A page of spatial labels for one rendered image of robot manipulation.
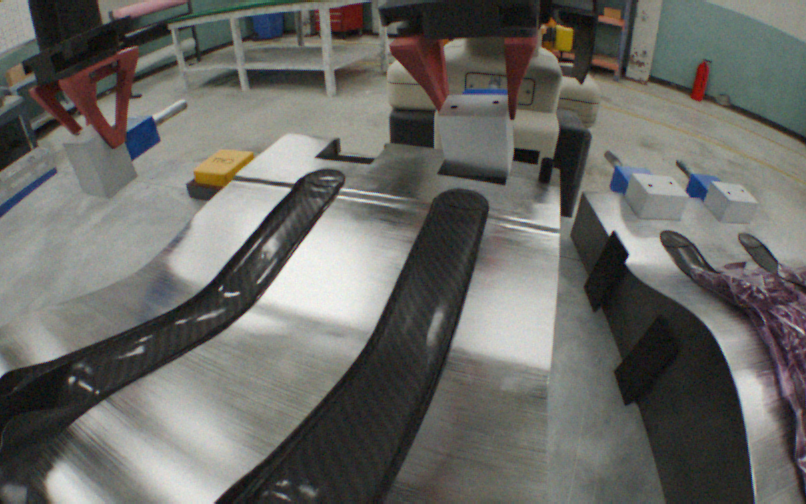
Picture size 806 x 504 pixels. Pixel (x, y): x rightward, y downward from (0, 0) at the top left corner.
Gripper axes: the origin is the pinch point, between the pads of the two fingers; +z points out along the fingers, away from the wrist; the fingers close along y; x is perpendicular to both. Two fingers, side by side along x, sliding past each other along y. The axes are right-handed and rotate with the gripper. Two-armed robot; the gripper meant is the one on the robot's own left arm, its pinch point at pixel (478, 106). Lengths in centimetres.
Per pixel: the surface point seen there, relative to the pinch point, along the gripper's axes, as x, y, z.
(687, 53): 487, 190, 143
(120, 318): -24.0, -14.0, -2.2
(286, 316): -19.4, -6.8, 1.5
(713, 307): -12.7, 16.9, 5.4
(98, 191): -15.4, -27.7, -3.9
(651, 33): 472, 134, 119
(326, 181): -6.6, -11.0, 2.6
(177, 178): 1.4, -43.6, 7.9
